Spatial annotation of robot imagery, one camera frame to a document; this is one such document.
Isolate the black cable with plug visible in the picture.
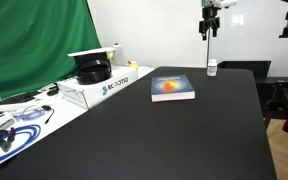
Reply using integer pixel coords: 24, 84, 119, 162
41, 104, 56, 125

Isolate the black coiled band stack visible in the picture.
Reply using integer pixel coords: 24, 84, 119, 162
74, 52, 113, 85

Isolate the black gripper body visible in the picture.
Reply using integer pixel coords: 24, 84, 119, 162
198, 6, 222, 34

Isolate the small black stapler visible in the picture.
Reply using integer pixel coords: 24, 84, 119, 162
46, 84, 60, 97

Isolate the light blue thin cable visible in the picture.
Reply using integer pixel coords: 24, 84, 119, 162
13, 104, 49, 122

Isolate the white flat board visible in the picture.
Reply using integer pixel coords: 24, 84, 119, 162
67, 46, 117, 58

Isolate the small yellow object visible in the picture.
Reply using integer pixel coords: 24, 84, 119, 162
125, 60, 140, 69

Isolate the blue and orange book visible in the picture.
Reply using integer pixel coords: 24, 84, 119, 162
150, 74, 196, 103

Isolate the green backdrop cloth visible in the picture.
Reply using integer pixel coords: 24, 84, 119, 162
0, 0, 103, 103

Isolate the black keyboard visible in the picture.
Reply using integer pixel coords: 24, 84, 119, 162
0, 89, 43, 106

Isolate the white Robotiq cardboard box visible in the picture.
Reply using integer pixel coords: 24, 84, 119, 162
56, 65, 139, 110

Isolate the thin grey vertical pole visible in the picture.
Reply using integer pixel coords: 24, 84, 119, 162
206, 33, 213, 68

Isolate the blue coiled cable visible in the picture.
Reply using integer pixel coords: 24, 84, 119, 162
0, 123, 42, 169

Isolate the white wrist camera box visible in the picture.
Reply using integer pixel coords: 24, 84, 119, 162
204, 0, 238, 9

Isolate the white bottle with cap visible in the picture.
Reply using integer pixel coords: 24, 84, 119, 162
112, 42, 124, 66

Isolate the white vial with white cap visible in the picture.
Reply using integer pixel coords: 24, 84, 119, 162
206, 58, 218, 77

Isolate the black clip connector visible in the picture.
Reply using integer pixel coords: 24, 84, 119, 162
0, 127, 17, 153

